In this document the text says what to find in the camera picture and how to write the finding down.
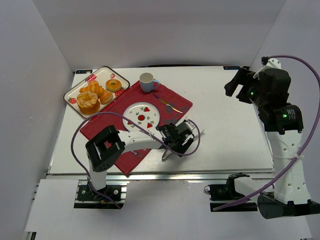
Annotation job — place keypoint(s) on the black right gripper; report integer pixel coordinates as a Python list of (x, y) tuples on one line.
[(239, 83)]

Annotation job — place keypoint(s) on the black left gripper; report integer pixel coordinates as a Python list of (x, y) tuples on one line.
[(182, 136)]

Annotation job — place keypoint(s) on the metal tongs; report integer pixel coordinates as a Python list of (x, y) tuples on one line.
[(167, 153)]

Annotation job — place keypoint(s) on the sesame bun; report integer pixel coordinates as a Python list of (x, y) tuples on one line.
[(106, 97)]

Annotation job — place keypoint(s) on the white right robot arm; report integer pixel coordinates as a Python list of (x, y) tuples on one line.
[(287, 194)]

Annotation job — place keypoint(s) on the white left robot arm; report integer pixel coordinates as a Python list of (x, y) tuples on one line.
[(104, 149)]

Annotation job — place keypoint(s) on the round sugared cake bread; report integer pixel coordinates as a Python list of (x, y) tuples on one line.
[(88, 102)]

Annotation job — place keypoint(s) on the croissant bread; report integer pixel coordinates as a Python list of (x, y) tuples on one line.
[(93, 87)]

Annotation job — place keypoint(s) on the red placemat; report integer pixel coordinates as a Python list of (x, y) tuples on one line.
[(128, 161)]

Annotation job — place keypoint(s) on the white strawberry plate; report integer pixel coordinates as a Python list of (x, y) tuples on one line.
[(144, 114)]

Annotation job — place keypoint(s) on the iridescent fork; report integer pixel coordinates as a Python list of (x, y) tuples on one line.
[(136, 154)]

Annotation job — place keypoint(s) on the iridescent knife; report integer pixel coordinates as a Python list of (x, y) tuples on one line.
[(167, 104)]

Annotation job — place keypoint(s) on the blue white mug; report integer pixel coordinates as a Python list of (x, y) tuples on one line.
[(147, 82)]

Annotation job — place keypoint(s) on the strawberry pattern tray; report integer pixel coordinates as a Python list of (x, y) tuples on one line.
[(101, 75)]

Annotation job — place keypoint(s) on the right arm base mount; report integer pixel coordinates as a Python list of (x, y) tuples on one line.
[(221, 194)]

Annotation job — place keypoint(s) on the ring donut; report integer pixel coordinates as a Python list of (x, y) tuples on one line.
[(113, 85)]

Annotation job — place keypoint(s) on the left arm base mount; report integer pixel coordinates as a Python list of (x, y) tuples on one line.
[(87, 199)]

